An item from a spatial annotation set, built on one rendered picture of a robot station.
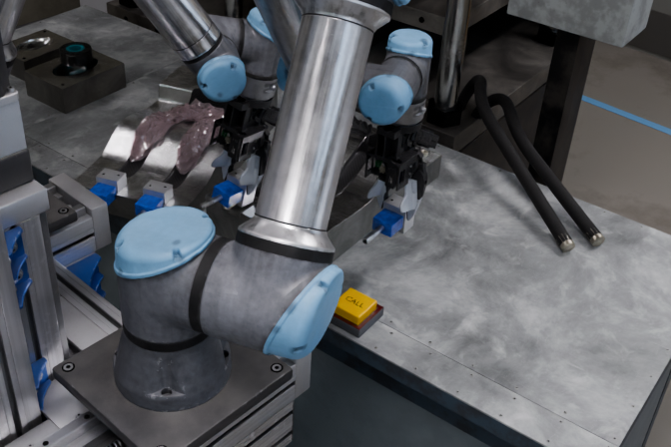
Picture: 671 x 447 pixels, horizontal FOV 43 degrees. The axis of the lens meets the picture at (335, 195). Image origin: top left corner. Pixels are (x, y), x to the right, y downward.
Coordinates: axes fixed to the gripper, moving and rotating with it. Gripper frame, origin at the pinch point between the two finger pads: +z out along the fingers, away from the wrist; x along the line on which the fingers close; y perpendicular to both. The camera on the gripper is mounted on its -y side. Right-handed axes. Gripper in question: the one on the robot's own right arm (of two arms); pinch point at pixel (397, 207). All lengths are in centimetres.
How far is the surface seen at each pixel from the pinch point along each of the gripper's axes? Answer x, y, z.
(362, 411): 6.4, 16.1, 37.6
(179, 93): -70, -13, 5
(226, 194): -27.8, 17.1, 0.6
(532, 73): -19, -105, 16
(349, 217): -10.0, 0.8, 6.6
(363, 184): -13.7, -9.3, 5.4
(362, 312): 5.3, 17.7, 11.3
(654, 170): 1, -215, 94
